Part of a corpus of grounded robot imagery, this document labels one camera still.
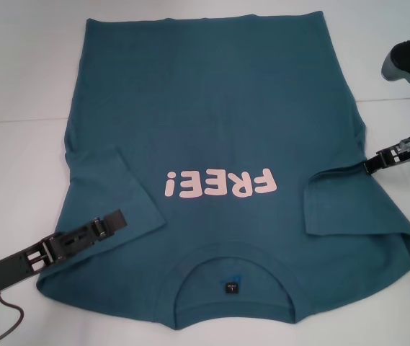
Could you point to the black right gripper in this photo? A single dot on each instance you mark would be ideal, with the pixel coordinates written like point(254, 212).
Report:
point(406, 158)

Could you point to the blue t-shirt with pink print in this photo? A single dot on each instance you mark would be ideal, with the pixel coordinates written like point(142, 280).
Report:
point(204, 126)

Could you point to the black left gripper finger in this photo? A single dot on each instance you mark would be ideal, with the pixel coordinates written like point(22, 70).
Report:
point(114, 221)

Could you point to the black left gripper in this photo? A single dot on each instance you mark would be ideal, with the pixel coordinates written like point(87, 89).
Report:
point(3, 274)

